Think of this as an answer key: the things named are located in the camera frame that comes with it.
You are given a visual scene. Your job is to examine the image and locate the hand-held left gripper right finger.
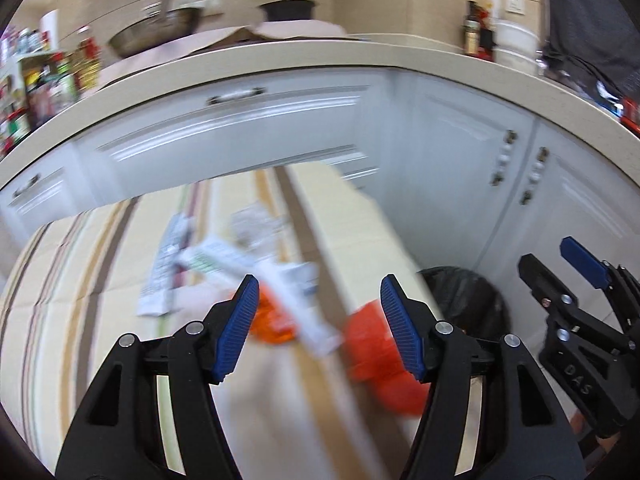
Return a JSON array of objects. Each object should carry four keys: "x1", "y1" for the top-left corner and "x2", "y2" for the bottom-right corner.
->
[{"x1": 380, "y1": 274, "x2": 586, "y2": 480}]

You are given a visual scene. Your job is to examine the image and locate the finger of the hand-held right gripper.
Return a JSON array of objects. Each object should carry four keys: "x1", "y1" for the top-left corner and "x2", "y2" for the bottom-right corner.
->
[
  {"x1": 519, "y1": 254, "x2": 632, "y2": 357},
  {"x1": 559, "y1": 236, "x2": 640, "y2": 342}
]

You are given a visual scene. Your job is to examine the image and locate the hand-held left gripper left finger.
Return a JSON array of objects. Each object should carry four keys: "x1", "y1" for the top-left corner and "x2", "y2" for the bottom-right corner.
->
[{"x1": 55, "y1": 274, "x2": 260, "y2": 480}]

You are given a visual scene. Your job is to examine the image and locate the small orange wrapper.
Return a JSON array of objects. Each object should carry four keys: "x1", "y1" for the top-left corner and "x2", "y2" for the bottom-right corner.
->
[{"x1": 248, "y1": 287, "x2": 302, "y2": 346}]

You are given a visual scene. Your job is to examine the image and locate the orange plastic bag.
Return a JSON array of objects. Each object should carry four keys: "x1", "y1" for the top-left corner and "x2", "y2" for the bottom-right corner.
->
[{"x1": 344, "y1": 299, "x2": 437, "y2": 417}]

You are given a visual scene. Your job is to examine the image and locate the white and green carton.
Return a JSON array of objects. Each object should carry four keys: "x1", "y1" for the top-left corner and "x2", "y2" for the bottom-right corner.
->
[{"x1": 177, "y1": 236, "x2": 347, "y2": 358}]

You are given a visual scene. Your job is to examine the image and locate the bin with black liner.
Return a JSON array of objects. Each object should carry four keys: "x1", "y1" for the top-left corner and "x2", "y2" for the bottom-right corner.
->
[{"x1": 416, "y1": 265, "x2": 512, "y2": 357}]

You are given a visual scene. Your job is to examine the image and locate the long white printed wrapper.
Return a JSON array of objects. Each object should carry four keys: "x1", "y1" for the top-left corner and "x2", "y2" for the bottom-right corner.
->
[{"x1": 136, "y1": 211, "x2": 197, "y2": 319}]

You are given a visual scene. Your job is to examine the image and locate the clear plastic wrapper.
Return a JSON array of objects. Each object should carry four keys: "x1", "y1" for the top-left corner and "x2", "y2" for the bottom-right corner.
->
[{"x1": 229, "y1": 203, "x2": 287, "y2": 257}]

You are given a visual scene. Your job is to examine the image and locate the white cabinet door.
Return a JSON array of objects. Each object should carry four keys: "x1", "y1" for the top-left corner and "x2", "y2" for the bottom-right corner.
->
[
  {"x1": 475, "y1": 120, "x2": 640, "y2": 361},
  {"x1": 385, "y1": 71, "x2": 538, "y2": 281}
]

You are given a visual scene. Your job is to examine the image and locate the striped table cloth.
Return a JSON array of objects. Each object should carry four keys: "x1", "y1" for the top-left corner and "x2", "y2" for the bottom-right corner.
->
[{"x1": 0, "y1": 167, "x2": 416, "y2": 480}]

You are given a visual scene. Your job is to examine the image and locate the red and blue packets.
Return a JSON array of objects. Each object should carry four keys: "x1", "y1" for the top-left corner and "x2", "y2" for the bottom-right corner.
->
[{"x1": 594, "y1": 79, "x2": 640, "y2": 137}]

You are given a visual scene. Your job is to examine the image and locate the white drawer front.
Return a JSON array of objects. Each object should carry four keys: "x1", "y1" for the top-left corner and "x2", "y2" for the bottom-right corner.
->
[{"x1": 75, "y1": 71, "x2": 386, "y2": 211}]

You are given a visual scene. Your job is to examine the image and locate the white round container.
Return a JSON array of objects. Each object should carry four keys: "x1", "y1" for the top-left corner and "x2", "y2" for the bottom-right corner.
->
[{"x1": 494, "y1": 17, "x2": 539, "y2": 80}]

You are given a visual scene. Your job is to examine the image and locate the dark hanging cloth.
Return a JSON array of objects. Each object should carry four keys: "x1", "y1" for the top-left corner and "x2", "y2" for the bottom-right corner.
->
[{"x1": 541, "y1": 0, "x2": 640, "y2": 111}]

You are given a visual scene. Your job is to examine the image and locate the red-labelled bottle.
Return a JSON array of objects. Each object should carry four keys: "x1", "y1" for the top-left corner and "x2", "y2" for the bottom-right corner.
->
[{"x1": 476, "y1": 4, "x2": 497, "y2": 64}]

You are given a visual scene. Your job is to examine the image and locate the dark glass bottle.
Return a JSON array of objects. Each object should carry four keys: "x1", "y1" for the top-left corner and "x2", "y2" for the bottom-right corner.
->
[{"x1": 462, "y1": 0, "x2": 484, "y2": 57}]

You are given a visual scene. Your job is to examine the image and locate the steel wok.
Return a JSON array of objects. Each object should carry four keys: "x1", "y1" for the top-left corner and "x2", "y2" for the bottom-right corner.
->
[{"x1": 107, "y1": 0, "x2": 205, "y2": 59}]

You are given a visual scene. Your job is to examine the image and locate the rack of seasoning bottles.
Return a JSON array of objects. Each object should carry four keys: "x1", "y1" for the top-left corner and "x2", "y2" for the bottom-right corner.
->
[{"x1": 0, "y1": 9, "x2": 103, "y2": 157}]

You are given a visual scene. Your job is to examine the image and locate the black pot with lid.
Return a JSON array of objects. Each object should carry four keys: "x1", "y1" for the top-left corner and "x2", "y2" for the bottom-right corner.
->
[{"x1": 257, "y1": 0, "x2": 319, "y2": 24}]

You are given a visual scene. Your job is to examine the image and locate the cabinet door handle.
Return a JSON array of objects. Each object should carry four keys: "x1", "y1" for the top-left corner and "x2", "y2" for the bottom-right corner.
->
[
  {"x1": 491, "y1": 129, "x2": 519, "y2": 187},
  {"x1": 519, "y1": 146, "x2": 549, "y2": 207}
]

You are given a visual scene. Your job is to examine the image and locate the metal drawer handle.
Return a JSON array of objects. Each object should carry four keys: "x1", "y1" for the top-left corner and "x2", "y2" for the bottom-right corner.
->
[
  {"x1": 206, "y1": 87, "x2": 267, "y2": 107},
  {"x1": 12, "y1": 174, "x2": 42, "y2": 199}
]

